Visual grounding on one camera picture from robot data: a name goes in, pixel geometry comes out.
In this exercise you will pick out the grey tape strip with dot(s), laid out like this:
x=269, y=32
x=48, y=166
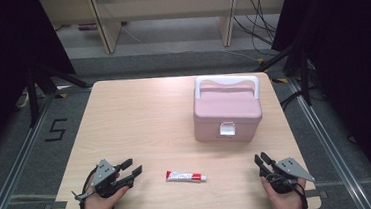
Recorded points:
x=319, y=194
x=56, y=205

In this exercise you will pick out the light wooden desk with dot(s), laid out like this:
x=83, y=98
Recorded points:
x=165, y=5

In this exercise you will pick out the white red ointment tube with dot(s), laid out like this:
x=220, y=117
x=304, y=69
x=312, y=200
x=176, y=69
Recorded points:
x=184, y=176

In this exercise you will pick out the aluminium floor rail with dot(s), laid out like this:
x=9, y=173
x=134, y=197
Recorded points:
x=327, y=153
x=12, y=178

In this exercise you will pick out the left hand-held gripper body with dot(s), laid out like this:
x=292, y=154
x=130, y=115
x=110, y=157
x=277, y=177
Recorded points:
x=103, y=171

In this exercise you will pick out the small white object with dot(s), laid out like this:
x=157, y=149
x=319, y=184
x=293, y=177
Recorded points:
x=22, y=101

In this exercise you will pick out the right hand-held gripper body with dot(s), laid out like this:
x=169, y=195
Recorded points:
x=290, y=169

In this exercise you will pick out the small purple object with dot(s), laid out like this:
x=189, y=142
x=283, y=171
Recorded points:
x=87, y=27

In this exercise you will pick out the person's right hand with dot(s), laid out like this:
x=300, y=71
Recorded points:
x=285, y=203

